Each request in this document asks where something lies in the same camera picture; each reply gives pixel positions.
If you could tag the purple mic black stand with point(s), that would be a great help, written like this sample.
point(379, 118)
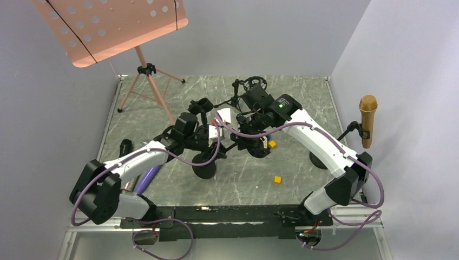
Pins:
point(208, 167)

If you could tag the wrist white camera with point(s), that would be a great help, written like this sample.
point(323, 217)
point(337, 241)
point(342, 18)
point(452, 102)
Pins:
point(214, 132)
point(228, 115)

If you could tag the black round-base desk mic stand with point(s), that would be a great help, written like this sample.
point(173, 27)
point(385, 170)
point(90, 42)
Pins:
point(202, 107)

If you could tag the rhinestone silver microphone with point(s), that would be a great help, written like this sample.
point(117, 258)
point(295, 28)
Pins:
point(130, 186)

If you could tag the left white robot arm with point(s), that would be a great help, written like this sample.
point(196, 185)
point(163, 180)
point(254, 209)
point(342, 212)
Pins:
point(97, 195)

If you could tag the yellow cube near car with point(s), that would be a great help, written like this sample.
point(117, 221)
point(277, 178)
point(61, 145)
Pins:
point(272, 144)

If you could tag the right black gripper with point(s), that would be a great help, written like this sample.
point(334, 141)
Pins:
point(244, 141)

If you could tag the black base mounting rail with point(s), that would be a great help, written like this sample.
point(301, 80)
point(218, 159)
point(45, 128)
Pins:
point(281, 221)

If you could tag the black microphone with orange end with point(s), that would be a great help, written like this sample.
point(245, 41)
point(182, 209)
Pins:
point(126, 147)

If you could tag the purple microphone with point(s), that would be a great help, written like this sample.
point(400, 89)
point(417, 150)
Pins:
point(147, 179)

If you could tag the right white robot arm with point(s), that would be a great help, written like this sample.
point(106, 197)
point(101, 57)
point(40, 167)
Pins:
point(349, 169)

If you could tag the pink perforated music stand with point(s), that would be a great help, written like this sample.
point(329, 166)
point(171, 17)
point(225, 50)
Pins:
point(92, 31)

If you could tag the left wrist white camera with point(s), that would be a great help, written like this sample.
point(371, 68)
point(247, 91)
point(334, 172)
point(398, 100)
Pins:
point(214, 132)

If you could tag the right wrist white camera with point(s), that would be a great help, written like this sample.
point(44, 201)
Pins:
point(228, 115)

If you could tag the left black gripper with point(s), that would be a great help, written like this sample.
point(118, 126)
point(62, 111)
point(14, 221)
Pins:
point(209, 149)

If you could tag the toy brick car blue wheels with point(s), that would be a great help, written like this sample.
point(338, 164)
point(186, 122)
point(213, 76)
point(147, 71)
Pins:
point(264, 141)

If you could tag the gold microphone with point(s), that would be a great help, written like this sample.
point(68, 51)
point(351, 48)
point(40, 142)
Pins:
point(367, 106)

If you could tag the yellow cube on table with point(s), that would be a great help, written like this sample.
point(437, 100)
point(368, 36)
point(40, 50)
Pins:
point(277, 180)

